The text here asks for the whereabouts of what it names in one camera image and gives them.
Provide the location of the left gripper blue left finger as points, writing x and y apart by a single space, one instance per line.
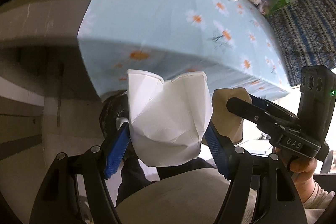
116 150

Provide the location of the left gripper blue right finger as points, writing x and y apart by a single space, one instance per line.
221 150

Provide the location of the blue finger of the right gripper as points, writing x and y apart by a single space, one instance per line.
274 109
252 113

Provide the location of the white paper cup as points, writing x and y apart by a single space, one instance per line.
168 118

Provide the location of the right forearm beige sleeve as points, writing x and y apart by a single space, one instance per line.
319 199

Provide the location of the black lined trash bin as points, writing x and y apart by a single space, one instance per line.
116 106

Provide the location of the person's right hand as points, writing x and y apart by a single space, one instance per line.
305 168

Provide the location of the blue patterned cloth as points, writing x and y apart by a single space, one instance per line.
305 31

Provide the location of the green seasoning bag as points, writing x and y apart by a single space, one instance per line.
277 4

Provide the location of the daisy print blue tablecloth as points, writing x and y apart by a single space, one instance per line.
230 41

